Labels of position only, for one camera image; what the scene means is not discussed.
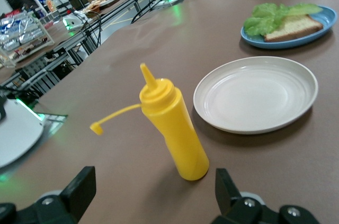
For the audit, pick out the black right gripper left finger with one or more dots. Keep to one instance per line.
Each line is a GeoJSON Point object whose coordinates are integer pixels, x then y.
{"type": "Point", "coordinates": [66, 208]}

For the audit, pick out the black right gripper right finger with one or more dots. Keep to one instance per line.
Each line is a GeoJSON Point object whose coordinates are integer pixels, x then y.
{"type": "Point", "coordinates": [238, 213]}

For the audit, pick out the yellow squeeze bottle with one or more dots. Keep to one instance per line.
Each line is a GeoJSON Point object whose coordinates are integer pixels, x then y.
{"type": "Point", "coordinates": [185, 150]}

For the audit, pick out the brown toast slice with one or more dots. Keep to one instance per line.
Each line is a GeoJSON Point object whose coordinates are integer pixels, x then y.
{"type": "Point", "coordinates": [294, 29]}

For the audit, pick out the green lettuce leaf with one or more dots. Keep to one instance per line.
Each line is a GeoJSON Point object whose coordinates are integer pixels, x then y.
{"type": "Point", "coordinates": [260, 21]}

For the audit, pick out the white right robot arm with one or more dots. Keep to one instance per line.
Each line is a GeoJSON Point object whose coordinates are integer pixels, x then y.
{"type": "Point", "coordinates": [16, 134]}

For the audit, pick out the cream plate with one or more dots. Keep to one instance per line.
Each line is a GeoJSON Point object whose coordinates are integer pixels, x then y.
{"type": "Point", "coordinates": [251, 97]}

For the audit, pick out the blue plate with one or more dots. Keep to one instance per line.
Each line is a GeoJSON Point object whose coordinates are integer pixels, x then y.
{"type": "Point", "coordinates": [286, 44]}

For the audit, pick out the background work table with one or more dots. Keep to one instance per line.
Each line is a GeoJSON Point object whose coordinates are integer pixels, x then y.
{"type": "Point", "coordinates": [66, 38]}

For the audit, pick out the shelf rack with packets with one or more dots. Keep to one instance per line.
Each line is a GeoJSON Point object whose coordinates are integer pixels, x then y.
{"type": "Point", "coordinates": [23, 36]}

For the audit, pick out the tray of snacks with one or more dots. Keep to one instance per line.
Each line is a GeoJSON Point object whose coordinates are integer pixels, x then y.
{"type": "Point", "coordinates": [100, 1]}

